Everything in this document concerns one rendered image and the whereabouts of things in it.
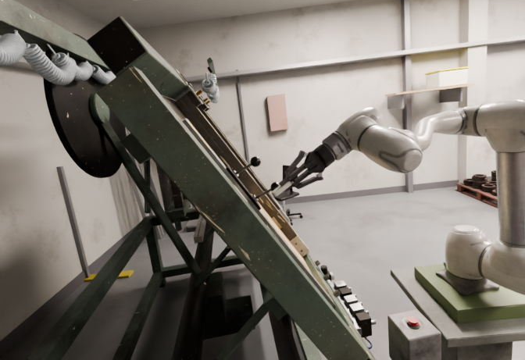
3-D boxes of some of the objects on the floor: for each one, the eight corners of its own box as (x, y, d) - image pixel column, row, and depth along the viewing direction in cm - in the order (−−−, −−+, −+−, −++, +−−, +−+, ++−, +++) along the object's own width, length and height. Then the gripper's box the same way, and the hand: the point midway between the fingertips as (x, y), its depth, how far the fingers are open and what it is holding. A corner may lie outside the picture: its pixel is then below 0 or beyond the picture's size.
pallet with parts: (498, 186, 478) (499, 163, 471) (569, 207, 367) (571, 178, 360) (452, 190, 481) (452, 168, 474) (508, 213, 370) (510, 184, 363)
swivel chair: (298, 212, 467) (294, 163, 453) (306, 223, 414) (301, 169, 399) (267, 215, 464) (262, 167, 449) (271, 229, 410) (265, 174, 395)
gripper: (322, 137, 88) (264, 182, 87) (343, 168, 90) (287, 212, 90) (314, 136, 95) (261, 177, 95) (334, 165, 98) (282, 204, 97)
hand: (281, 187), depth 92 cm, fingers closed
